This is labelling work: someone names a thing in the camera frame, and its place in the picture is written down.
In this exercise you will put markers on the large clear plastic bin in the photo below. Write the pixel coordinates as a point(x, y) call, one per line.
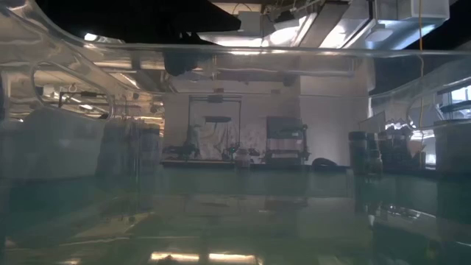
point(312, 51)

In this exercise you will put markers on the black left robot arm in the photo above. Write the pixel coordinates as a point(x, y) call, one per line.
point(140, 18)

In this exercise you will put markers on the ceiling light fixture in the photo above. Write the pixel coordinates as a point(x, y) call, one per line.
point(239, 41)

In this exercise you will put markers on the grey ceiling box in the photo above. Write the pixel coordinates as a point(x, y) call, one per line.
point(252, 22)

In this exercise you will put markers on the metal shelf cart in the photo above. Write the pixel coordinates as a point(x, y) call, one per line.
point(285, 129)

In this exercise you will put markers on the black rounded object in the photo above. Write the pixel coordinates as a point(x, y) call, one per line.
point(324, 162)

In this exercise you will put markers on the large jar black lid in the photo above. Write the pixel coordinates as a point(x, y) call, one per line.
point(452, 147)

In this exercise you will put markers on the black frame white backdrop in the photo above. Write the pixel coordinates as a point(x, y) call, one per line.
point(215, 110)

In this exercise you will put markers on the black table edge rail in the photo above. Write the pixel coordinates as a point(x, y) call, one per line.
point(287, 166)

